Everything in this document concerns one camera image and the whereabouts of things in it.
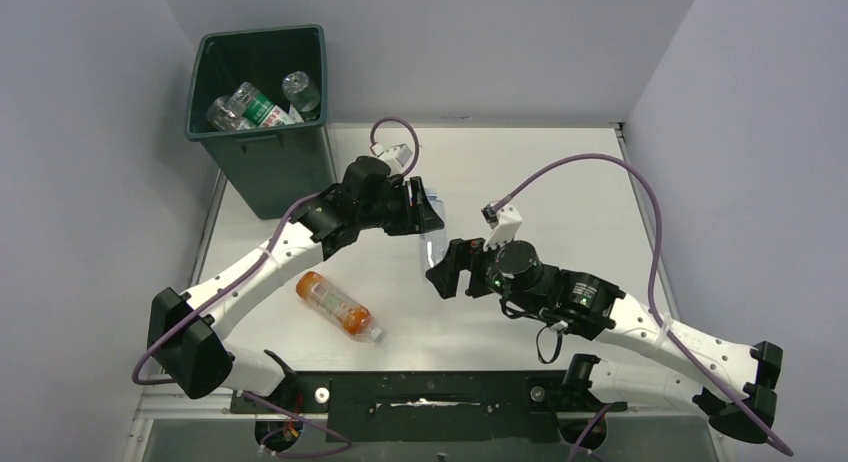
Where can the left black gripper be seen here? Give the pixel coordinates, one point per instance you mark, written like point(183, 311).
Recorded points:
point(417, 218)

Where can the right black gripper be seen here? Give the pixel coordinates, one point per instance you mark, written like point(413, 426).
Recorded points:
point(463, 254)

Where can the blue tinted water bottle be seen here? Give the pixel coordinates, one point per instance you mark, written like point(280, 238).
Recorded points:
point(433, 245)

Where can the orange juice bottle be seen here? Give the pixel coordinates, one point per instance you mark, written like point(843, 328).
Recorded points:
point(350, 316)

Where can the dark green label bottle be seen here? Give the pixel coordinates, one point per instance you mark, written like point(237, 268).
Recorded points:
point(302, 93)

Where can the green label green cap bottle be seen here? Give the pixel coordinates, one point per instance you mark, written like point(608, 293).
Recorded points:
point(250, 103)

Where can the blue white label bottle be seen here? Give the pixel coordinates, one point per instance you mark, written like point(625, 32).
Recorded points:
point(222, 118)

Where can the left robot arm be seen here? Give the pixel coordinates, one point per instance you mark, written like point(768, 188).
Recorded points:
point(187, 330)

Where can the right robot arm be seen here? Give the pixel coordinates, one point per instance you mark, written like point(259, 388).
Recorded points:
point(733, 385)

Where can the dark green plastic bin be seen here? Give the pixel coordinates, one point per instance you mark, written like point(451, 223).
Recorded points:
point(270, 167)

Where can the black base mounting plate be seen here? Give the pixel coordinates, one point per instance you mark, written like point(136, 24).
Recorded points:
point(450, 406)

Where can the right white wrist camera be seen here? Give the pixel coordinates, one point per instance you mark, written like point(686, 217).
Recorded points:
point(504, 223)

